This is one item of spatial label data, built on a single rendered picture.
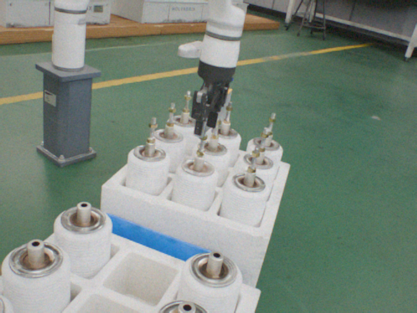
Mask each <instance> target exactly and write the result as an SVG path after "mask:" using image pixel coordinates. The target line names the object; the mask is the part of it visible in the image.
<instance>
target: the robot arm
mask: <svg viewBox="0 0 417 313"><path fill-rule="evenodd" d="M88 4H89V0H55V2H54V21H53V35H52V65H53V68H54V69H56V70H60V71H65V72H79V71H81V70H83V69H84V52H85V33H86V14H87V6H88ZM208 9H209V14H208V21H207V29H206V30H205V35H204V39H203V42H201V41H196V42H193V43H188V44H185V45H181V46H179V48H178V53H177V55H179V56H181V57H184V58H198V57H200V60H199V67H198V71H197V74H198V75H199V76H200V77H201V78H202V79H203V81H204V82H203V84H202V87H201V89H200V91H197V90H196V91H194V95H193V102H192V112H191V118H193V119H196V121H195V124H194V132H193V135H194V136H195V137H199V138H202V137H203V136H204V132H205V125H207V126H208V127H211V128H213V129H214V128H215V127H216V126H217V120H218V117H219V113H220V112H221V110H222V107H224V106H225V102H226V97H227V94H228V88H229V86H230V82H232V81H233V80H234V76H235V70H236V64H237V61H238V55H239V50H240V39H241V33H242V30H243V23H244V12H243V10H242V9H240V8H238V7H236V6H232V5H231V0H208ZM206 104H208V105H209V106H206ZM206 120H207V124H206Z"/></svg>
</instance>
